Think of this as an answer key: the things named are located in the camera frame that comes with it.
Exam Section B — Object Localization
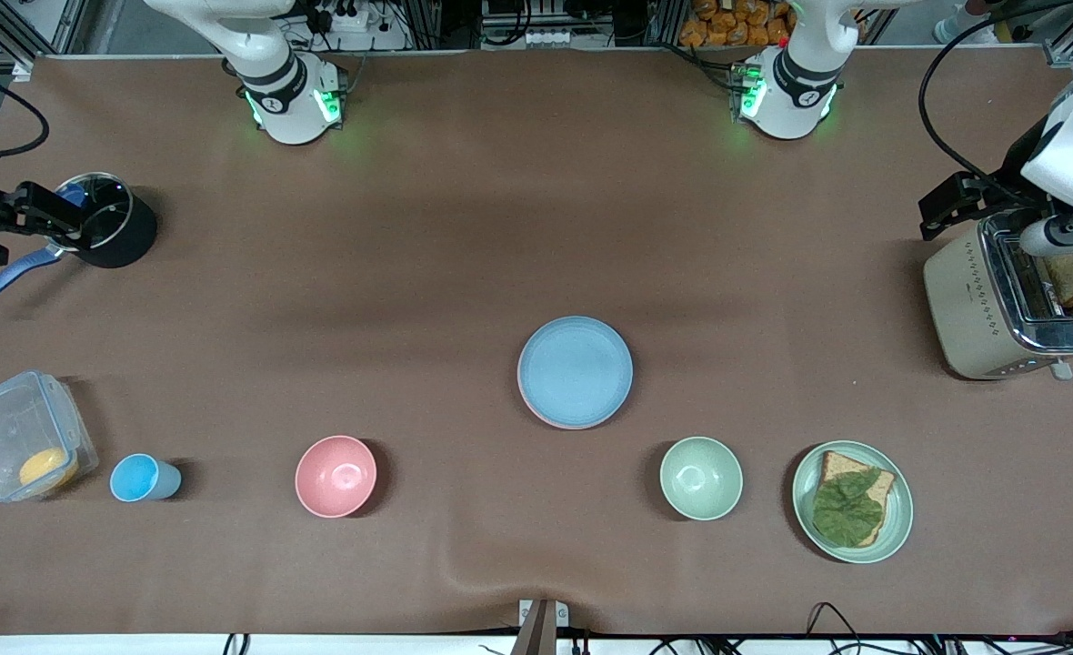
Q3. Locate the clear plastic container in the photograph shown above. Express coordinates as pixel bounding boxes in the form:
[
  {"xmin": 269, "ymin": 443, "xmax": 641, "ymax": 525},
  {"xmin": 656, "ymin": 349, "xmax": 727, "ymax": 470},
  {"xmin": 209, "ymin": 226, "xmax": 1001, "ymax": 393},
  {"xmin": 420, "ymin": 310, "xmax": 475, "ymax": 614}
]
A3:
[{"xmin": 0, "ymin": 369, "xmax": 99, "ymax": 504}]

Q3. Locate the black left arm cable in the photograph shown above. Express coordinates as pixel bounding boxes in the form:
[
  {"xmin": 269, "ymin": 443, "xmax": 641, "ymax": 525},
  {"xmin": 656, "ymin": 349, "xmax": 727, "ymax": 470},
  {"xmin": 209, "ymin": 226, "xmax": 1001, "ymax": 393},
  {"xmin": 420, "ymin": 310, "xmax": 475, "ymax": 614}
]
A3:
[{"xmin": 918, "ymin": 0, "xmax": 1073, "ymax": 201}]

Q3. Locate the bread slice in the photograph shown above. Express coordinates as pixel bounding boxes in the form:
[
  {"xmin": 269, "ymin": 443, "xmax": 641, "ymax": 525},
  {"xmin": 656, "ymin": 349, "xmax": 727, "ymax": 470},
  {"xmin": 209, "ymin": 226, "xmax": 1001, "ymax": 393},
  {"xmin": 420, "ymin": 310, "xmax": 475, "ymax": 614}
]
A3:
[{"xmin": 814, "ymin": 450, "xmax": 897, "ymax": 549}]

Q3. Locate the brown table cloth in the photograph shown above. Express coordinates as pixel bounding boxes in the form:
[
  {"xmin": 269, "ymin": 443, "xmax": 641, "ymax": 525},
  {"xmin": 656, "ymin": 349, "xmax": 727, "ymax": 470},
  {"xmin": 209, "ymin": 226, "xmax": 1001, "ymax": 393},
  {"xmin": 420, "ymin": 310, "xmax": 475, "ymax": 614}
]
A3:
[{"xmin": 0, "ymin": 50, "xmax": 1073, "ymax": 638}]

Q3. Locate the blue plate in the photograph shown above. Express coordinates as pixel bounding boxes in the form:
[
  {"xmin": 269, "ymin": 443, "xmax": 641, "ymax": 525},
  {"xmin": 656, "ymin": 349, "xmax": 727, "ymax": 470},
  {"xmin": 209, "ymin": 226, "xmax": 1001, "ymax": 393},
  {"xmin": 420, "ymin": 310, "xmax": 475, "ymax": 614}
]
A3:
[{"xmin": 517, "ymin": 316, "xmax": 635, "ymax": 430}]

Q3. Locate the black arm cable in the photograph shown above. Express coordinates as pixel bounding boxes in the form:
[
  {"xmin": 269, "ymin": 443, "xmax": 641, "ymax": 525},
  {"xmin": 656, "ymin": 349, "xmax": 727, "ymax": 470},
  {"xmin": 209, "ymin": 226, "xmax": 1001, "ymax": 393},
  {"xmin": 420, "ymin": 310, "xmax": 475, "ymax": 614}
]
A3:
[
  {"xmin": 918, "ymin": 0, "xmax": 1073, "ymax": 201},
  {"xmin": 0, "ymin": 56, "xmax": 52, "ymax": 166}
]

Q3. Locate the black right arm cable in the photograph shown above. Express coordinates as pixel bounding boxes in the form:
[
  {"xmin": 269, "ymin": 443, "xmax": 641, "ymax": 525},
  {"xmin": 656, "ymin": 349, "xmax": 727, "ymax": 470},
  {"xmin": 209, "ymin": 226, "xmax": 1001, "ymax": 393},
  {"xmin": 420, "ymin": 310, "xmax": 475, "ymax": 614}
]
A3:
[{"xmin": 0, "ymin": 56, "xmax": 52, "ymax": 166}]

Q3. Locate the metal table clamp bracket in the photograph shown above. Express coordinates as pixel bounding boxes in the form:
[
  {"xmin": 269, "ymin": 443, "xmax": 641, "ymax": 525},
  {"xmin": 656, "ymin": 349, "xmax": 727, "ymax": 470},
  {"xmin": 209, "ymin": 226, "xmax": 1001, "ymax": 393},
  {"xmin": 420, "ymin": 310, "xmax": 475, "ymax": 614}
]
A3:
[{"xmin": 518, "ymin": 599, "xmax": 571, "ymax": 655}]

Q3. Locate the orange snack bag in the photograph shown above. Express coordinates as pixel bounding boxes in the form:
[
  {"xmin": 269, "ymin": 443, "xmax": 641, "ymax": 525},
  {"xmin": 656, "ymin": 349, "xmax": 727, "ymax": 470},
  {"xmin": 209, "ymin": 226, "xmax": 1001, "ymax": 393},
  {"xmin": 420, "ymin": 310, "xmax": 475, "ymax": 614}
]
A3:
[{"xmin": 679, "ymin": 0, "xmax": 797, "ymax": 48}]

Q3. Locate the pink bowl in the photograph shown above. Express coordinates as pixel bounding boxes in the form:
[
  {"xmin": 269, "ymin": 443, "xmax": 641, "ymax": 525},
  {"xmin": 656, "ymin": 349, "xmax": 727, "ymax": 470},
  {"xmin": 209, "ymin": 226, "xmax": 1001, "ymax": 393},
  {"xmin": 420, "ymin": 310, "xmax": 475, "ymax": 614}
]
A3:
[{"xmin": 295, "ymin": 435, "xmax": 379, "ymax": 519}]

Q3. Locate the green plate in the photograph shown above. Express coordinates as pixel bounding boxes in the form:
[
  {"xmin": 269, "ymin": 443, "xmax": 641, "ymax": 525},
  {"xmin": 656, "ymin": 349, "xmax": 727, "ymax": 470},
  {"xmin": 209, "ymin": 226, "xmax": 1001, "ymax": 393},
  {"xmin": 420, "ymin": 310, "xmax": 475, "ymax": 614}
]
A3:
[{"xmin": 792, "ymin": 440, "xmax": 915, "ymax": 565}]

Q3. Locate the green lettuce leaf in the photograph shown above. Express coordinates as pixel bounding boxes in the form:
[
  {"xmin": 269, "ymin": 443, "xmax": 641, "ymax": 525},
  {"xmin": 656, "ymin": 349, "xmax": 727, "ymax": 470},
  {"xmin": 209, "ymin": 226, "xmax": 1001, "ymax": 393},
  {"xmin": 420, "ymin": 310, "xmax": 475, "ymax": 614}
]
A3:
[{"xmin": 812, "ymin": 469, "xmax": 885, "ymax": 549}]

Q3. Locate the beige chrome toaster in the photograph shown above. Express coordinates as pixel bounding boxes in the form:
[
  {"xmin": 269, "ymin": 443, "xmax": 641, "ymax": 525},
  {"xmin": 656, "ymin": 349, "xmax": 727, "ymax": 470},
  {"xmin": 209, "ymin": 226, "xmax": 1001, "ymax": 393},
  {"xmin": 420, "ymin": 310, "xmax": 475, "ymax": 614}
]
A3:
[{"xmin": 922, "ymin": 214, "xmax": 1073, "ymax": 381}]

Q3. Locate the white sneaker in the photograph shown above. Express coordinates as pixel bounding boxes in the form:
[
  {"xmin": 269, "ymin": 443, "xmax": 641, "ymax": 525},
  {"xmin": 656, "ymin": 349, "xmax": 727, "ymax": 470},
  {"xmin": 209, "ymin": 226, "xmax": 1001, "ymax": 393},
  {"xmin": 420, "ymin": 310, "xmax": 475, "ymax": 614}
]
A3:
[{"xmin": 933, "ymin": 5, "xmax": 1001, "ymax": 46}]

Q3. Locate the black pot with blue handle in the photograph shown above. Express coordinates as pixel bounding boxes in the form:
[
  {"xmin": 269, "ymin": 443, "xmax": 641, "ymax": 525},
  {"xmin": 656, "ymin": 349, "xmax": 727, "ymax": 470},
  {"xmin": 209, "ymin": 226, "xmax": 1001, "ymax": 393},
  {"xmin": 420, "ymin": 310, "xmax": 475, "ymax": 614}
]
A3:
[{"xmin": 0, "ymin": 171, "xmax": 160, "ymax": 313}]

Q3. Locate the yellow food piece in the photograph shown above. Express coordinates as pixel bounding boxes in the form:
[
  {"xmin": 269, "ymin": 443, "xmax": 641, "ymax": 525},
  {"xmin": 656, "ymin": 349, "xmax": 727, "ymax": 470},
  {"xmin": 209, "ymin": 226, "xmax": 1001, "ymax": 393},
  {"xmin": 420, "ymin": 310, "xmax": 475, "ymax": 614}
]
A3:
[{"xmin": 18, "ymin": 446, "xmax": 80, "ymax": 489}]

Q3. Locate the blue cup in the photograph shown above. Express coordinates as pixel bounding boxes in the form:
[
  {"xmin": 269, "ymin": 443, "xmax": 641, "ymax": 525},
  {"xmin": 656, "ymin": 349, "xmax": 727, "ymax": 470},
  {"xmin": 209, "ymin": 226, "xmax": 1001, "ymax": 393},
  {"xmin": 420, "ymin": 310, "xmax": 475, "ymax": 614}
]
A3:
[{"xmin": 109, "ymin": 453, "xmax": 183, "ymax": 504}]

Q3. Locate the green bowl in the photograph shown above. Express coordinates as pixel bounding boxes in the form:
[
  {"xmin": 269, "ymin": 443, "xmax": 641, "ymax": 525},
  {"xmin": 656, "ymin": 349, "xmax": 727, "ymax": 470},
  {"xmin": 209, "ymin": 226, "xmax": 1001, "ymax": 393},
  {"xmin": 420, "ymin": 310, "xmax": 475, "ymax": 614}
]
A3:
[{"xmin": 659, "ymin": 436, "xmax": 745, "ymax": 522}]

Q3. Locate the black looped cable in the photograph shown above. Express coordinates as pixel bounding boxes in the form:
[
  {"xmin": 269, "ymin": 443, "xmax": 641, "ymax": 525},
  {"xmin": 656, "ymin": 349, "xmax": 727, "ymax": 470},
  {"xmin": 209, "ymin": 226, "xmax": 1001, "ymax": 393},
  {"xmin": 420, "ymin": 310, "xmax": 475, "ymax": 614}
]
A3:
[{"xmin": 807, "ymin": 602, "xmax": 867, "ymax": 654}]

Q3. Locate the pink plate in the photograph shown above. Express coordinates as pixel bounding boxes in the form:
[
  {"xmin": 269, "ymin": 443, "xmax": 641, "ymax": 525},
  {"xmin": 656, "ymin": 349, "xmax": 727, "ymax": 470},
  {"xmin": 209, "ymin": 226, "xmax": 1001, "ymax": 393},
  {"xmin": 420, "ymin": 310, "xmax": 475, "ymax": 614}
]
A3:
[{"xmin": 517, "ymin": 364, "xmax": 610, "ymax": 431}]

